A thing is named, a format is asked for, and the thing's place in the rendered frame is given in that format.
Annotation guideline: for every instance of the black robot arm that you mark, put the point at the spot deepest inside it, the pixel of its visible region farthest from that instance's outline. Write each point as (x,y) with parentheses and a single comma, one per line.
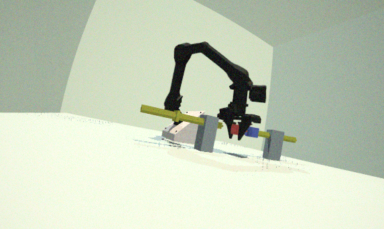
(238,75)

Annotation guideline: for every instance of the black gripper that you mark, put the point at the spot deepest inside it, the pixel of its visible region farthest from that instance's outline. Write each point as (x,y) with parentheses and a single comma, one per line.
(246,119)

